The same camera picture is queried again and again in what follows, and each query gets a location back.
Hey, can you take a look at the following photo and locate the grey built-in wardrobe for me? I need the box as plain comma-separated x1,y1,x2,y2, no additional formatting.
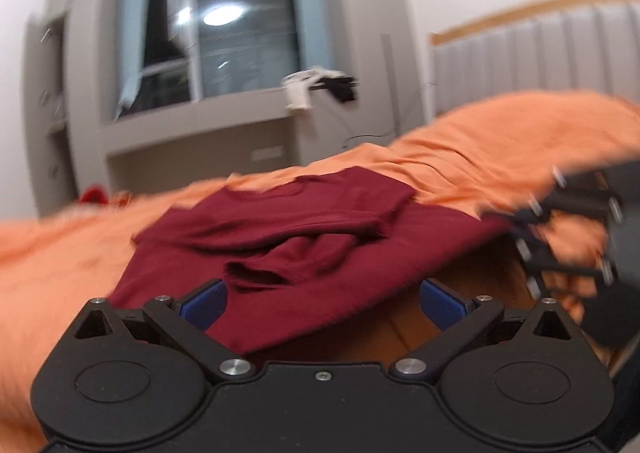
22,0,435,216

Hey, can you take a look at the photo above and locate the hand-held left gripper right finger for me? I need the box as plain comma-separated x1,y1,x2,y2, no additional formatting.
389,278,582,382

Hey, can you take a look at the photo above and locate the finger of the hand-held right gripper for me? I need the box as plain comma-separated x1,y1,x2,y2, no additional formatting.
511,228,618,301
511,165,625,229

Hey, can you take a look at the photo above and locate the light blue curtain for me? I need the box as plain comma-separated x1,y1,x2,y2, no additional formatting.
289,0,335,84
118,0,152,108

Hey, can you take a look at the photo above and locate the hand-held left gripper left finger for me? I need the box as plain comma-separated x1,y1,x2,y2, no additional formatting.
74,277,255,382

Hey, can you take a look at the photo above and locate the wall socket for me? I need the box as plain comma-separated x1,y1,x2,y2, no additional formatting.
249,146,286,163

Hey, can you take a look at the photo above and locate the black cable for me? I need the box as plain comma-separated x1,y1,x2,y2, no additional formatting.
320,80,437,146

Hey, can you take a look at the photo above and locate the orange blanket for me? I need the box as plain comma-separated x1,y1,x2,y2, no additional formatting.
0,90,640,453

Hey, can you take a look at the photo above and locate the grey padded wooden headboard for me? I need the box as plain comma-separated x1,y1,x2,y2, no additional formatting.
429,0,640,118

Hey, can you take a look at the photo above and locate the window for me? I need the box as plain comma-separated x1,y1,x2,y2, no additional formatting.
117,0,335,110

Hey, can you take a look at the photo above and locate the dark red long-sleeved shirt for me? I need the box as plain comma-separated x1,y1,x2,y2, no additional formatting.
109,166,517,355

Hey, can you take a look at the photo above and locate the black garment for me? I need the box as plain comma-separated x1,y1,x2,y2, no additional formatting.
324,75,360,104

